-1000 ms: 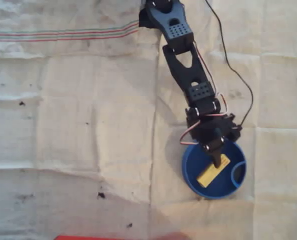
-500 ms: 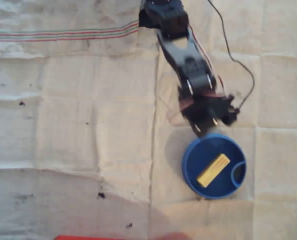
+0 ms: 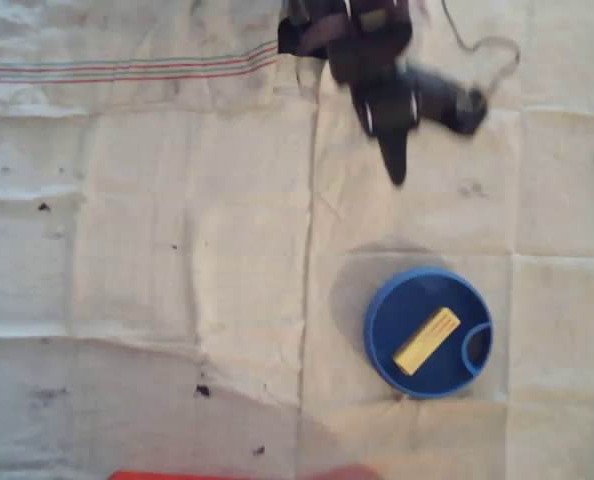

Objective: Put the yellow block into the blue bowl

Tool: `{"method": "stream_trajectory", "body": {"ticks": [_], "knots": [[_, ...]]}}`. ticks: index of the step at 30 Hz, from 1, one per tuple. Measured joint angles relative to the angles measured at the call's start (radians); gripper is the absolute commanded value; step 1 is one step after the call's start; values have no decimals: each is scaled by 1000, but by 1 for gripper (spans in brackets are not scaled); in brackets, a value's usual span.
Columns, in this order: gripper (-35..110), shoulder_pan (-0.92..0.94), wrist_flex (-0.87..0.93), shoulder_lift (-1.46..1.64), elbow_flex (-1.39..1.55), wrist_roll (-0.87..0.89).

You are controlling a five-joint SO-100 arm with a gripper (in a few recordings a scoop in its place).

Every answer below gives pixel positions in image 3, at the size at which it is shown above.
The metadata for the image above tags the yellow rectangular block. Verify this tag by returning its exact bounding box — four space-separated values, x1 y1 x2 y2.
392 306 462 377

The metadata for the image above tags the blue round bowl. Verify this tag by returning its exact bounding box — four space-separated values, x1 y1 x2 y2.
362 267 494 400

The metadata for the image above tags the white cloth with stripes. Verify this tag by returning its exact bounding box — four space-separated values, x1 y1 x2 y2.
0 0 594 480

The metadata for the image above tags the red flat object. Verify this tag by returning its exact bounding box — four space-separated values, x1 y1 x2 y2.
107 469 378 480

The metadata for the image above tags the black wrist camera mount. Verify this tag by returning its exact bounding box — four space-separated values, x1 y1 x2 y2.
401 62 490 136

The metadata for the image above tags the thin black cable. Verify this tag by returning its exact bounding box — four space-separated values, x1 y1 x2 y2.
438 0 523 97

